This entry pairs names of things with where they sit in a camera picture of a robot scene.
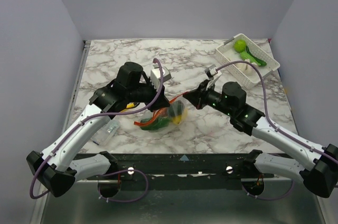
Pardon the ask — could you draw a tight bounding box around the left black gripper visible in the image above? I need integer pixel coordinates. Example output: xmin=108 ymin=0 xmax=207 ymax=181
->
xmin=127 ymin=77 xmax=171 ymax=113

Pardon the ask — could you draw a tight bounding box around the dark green avocado toy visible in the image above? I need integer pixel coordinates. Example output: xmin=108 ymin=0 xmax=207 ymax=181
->
xmin=168 ymin=100 xmax=185 ymax=117

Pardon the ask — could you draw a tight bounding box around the clear zip bag orange zipper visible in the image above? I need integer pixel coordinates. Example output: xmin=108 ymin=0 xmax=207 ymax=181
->
xmin=134 ymin=93 xmax=187 ymax=128

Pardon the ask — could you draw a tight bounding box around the white green bok choy toy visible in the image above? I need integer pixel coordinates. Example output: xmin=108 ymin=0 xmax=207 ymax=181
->
xmin=140 ymin=117 xmax=171 ymax=131

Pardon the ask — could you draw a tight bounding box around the yellow corn toy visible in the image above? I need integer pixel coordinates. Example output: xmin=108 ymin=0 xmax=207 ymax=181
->
xmin=172 ymin=116 xmax=182 ymax=125

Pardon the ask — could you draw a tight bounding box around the yellow round lemon toy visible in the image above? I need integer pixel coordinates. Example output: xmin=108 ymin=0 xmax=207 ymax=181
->
xmin=180 ymin=108 xmax=188 ymax=123

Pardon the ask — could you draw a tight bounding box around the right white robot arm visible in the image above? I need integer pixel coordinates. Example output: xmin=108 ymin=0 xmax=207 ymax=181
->
xmin=183 ymin=80 xmax=337 ymax=198

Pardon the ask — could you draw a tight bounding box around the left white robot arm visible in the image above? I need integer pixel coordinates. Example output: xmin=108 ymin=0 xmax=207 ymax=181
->
xmin=26 ymin=59 xmax=171 ymax=198

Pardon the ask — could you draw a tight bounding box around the white dumpling toy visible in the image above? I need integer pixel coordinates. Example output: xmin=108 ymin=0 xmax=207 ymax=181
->
xmin=235 ymin=59 xmax=258 ymax=76

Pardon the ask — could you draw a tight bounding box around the green leafy vegetable toy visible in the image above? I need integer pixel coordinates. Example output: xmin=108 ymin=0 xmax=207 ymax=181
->
xmin=240 ymin=46 xmax=267 ymax=67

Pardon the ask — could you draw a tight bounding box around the white perforated plastic basket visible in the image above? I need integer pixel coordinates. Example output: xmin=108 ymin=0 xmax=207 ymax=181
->
xmin=216 ymin=33 xmax=280 ymax=89

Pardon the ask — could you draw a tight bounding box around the green cabbage toy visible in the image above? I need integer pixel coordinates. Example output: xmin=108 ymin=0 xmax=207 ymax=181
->
xmin=233 ymin=40 xmax=247 ymax=53

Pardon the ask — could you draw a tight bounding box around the clear plastic screw box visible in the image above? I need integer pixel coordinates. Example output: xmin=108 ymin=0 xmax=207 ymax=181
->
xmin=91 ymin=120 xmax=120 ymax=146

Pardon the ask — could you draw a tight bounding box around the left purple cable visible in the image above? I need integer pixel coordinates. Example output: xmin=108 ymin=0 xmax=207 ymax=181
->
xmin=29 ymin=59 xmax=166 ymax=203

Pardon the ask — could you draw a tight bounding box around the purple cable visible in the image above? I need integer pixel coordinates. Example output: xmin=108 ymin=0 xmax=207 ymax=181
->
xmin=213 ymin=61 xmax=338 ymax=201
xmin=29 ymin=59 xmax=166 ymax=203

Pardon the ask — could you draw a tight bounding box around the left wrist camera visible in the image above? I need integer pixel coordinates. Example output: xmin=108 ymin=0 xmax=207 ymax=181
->
xmin=150 ymin=67 xmax=172 ymax=90

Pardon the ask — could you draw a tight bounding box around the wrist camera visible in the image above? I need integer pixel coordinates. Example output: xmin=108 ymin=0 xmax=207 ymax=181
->
xmin=204 ymin=64 xmax=222 ymax=89
xmin=150 ymin=67 xmax=172 ymax=90

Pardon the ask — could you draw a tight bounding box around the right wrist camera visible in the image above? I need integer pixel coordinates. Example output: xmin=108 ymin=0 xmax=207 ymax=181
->
xmin=204 ymin=64 xmax=222 ymax=89

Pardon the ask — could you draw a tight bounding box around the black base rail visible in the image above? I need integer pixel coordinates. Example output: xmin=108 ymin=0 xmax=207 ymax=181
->
xmin=90 ymin=151 xmax=263 ymax=191

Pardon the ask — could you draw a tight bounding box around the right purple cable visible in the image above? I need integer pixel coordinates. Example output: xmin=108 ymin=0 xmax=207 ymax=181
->
xmin=213 ymin=61 xmax=338 ymax=201

